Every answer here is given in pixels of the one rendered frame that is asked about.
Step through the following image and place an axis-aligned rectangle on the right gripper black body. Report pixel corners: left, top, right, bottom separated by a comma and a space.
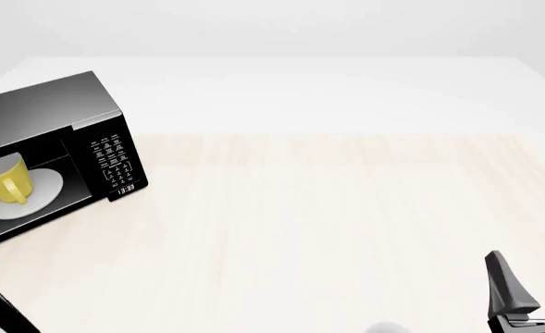
487, 311, 545, 333

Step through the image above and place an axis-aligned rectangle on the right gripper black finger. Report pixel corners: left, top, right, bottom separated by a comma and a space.
484, 250, 542, 319

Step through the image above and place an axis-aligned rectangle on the black microwave oven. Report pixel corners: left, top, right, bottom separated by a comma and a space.
0, 70, 150, 253

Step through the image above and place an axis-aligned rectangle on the yellow and white mug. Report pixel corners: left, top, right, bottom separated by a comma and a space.
0, 151, 35, 206

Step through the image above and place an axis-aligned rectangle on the pale grey rounded plate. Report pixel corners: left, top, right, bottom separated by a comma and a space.
363, 320, 413, 333

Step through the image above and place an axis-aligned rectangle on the white round turntable plate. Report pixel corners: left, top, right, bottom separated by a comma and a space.
0, 166, 65, 221

